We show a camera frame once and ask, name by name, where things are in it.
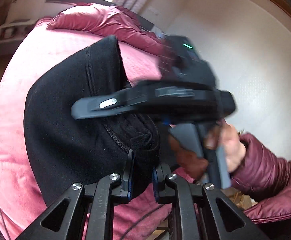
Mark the pink bed sheet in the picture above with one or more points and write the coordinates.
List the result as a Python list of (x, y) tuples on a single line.
[(8, 130)]

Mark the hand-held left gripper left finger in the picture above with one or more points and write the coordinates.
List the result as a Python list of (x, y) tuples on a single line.
[(126, 180)]

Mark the person's right forearm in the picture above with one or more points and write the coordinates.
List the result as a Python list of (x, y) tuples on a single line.
[(268, 172)]

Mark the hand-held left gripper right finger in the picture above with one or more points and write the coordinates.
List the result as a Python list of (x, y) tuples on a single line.
[(158, 182)]

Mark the dark pink quilt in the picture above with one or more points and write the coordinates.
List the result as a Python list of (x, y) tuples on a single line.
[(98, 20)]

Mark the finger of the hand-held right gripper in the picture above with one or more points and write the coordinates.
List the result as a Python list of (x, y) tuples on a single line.
[(125, 102)]

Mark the person's right hand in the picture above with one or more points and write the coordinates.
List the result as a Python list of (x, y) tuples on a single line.
[(233, 145)]

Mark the light curtain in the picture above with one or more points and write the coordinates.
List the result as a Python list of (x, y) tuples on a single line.
[(135, 0)]

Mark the black pants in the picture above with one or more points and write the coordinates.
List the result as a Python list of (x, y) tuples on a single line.
[(60, 117)]

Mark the grey nightstand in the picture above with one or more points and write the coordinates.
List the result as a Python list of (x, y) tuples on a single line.
[(10, 37)]

